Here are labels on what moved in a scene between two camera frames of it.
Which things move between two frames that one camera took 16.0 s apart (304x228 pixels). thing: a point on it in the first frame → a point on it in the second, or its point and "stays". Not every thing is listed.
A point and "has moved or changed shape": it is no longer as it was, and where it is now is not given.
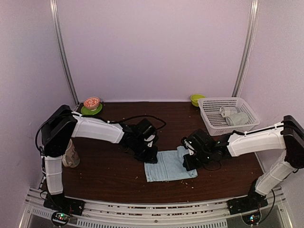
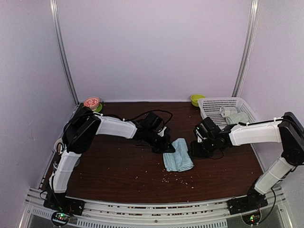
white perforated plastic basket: (210, 108) stays
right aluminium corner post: (250, 47) stays
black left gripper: (150, 158) → (166, 143)
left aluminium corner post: (53, 9) stays
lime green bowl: (194, 98) stays
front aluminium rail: (272, 214) stays
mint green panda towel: (239, 118) stays
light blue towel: (169, 166) has moved or changed shape
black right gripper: (187, 165) → (194, 152)
